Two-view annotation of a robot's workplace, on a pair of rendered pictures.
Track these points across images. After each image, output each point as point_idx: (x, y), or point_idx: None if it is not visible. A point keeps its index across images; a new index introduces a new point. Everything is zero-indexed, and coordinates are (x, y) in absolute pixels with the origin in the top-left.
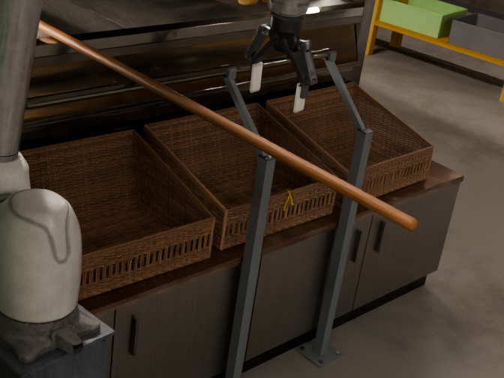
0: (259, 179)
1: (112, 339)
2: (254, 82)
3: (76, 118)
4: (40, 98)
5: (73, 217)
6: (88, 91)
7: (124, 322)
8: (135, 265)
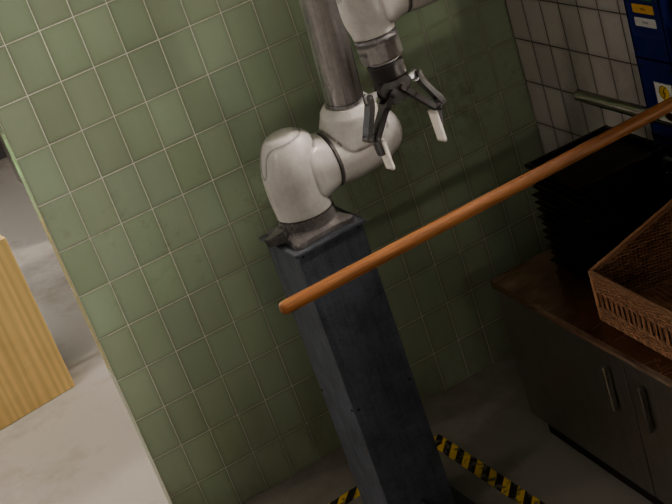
0: None
1: (628, 392)
2: (435, 129)
3: None
4: (584, 94)
5: (276, 155)
6: (620, 106)
7: (635, 384)
8: (655, 332)
